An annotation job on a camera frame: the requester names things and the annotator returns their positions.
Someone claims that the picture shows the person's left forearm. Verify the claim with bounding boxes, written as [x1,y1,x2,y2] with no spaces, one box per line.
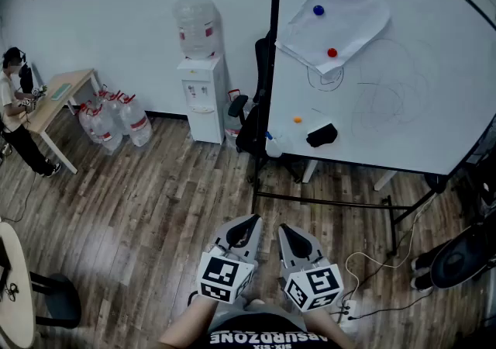
[158,295,229,349]

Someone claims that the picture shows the white water dispenser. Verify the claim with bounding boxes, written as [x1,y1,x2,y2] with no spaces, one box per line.
[177,53,226,146]

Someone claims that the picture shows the beige round table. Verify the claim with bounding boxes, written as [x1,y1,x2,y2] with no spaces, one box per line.
[0,221,36,349]

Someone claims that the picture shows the person's grey trousers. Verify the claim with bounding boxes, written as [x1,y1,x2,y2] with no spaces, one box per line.
[207,296,268,335]

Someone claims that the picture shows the black office chair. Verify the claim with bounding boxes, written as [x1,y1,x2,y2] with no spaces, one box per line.
[227,31,278,157]

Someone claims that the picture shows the black cable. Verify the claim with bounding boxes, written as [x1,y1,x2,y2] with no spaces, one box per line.
[329,289,433,321]

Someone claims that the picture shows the whiteboard with black stand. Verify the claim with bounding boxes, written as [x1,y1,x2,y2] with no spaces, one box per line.
[250,0,496,257]

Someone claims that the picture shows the light wooden desk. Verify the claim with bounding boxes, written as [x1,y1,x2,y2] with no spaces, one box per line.
[19,67,102,175]

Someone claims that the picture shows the white cable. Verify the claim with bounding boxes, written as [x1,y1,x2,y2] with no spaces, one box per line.
[344,192,437,302]

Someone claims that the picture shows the white power strip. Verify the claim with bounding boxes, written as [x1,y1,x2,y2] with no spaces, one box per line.
[340,299,357,321]

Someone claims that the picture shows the white paper sheets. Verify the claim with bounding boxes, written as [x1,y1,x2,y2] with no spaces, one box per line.
[274,0,391,76]

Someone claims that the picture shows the green flat board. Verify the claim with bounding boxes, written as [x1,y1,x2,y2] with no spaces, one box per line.
[50,82,74,101]

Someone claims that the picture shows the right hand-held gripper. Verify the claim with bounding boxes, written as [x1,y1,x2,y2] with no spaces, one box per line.
[277,223,345,313]

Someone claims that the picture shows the black whiteboard eraser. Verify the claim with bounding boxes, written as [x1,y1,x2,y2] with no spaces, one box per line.
[305,120,339,149]

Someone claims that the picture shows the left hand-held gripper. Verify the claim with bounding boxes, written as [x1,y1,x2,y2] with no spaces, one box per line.
[197,214,264,305]

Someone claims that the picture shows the person's right forearm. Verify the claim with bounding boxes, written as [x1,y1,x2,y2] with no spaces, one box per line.
[304,308,352,349]

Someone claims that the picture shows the black stool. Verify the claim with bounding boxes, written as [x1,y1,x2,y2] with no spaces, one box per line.
[29,271,82,329]

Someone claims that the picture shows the person's black printed shirt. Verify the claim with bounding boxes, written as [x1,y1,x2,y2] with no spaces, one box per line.
[208,314,330,349]

